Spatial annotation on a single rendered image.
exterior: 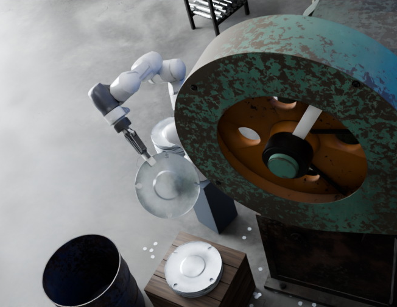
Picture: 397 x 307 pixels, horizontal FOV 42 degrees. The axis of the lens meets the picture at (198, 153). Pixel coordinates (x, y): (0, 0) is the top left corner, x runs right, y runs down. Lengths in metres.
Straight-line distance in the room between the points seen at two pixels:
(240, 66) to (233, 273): 1.36
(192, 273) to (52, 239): 1.30
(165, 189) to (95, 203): 1.45
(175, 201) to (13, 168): 2.22
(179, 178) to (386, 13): 1.05
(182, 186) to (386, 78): 1.10
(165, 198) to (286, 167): 0.74
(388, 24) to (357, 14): 0.13
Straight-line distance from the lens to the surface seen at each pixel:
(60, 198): 3.80
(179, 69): 2.53
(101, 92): 2.21
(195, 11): 4.78
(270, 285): 2.92
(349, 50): 1.47
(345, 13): 1.98
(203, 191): 2.86
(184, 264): 2.64
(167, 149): 3.48
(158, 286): 2.68
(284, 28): 1.51
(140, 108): 4.19
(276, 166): 1.66
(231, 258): 2.66
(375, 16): 1.95
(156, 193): 2.23
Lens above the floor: 2.58
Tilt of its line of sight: 45 degrees down
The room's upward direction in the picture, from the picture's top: 18 degrees counter-clockwise
